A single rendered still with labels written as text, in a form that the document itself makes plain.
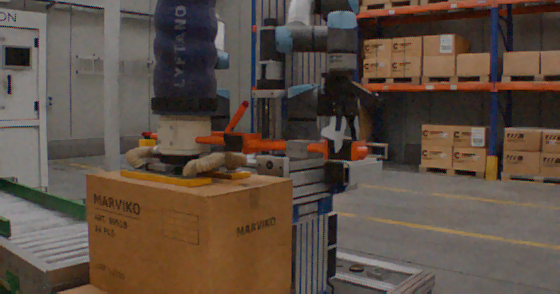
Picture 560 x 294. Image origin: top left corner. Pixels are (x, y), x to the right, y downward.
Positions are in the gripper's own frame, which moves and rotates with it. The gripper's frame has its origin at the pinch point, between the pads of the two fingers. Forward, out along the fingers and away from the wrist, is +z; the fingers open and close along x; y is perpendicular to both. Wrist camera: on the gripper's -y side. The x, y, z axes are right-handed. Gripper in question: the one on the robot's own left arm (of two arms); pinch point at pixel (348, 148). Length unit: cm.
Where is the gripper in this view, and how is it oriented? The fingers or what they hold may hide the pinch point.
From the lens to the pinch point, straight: 125.8
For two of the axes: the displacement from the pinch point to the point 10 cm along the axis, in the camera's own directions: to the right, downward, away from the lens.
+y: -8.1, -0.5, 5.8
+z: 0.0, 10.0, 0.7
